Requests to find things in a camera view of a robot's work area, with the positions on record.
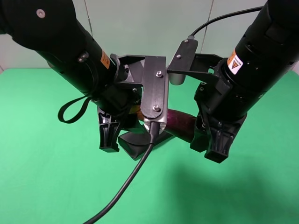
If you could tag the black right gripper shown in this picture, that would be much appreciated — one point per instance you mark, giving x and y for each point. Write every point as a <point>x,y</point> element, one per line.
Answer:
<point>223,104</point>

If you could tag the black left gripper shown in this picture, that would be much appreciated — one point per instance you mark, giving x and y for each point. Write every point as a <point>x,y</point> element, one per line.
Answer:
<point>114,98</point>

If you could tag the purple eggplant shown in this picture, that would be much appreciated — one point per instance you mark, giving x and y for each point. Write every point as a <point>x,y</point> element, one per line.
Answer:
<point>180,125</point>

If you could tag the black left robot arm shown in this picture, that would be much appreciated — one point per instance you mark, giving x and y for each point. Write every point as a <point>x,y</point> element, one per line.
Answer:
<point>51,29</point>

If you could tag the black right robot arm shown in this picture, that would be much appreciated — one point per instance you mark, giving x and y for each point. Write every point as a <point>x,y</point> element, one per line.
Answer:
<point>268,49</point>

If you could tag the black leather glasses case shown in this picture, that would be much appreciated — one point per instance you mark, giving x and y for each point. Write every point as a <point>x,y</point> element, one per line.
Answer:
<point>135,144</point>

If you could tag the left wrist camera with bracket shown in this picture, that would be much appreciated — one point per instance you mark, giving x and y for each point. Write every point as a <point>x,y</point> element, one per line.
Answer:
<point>149,72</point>

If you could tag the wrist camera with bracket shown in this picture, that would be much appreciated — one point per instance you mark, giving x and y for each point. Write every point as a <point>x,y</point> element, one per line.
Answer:
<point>186,62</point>
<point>149,72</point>

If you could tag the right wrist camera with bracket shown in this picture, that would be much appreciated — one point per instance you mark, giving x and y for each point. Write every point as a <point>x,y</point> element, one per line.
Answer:
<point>186,62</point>

